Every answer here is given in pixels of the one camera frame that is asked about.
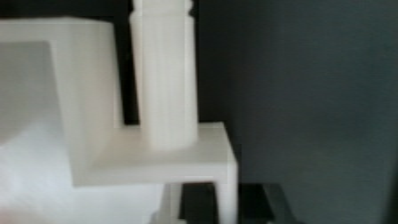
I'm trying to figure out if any white chair seat plate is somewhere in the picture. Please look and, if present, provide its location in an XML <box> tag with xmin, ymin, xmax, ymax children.
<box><xmin>0</xmin><ymin>0</ymin><xmax>238</xmax><ymax>224</ymax></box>

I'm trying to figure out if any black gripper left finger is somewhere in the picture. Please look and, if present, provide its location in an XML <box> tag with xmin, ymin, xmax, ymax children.
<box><xmin>154</xmin><ymin>182</ymin><xmax>222</xmax><ymax>224</ymax></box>

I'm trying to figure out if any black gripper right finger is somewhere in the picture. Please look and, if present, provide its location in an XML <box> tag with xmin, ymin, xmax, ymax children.
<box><xmin>238</xmin><ymin>183</ymin><xmax>305</xmax><ymax>224</ymax></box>

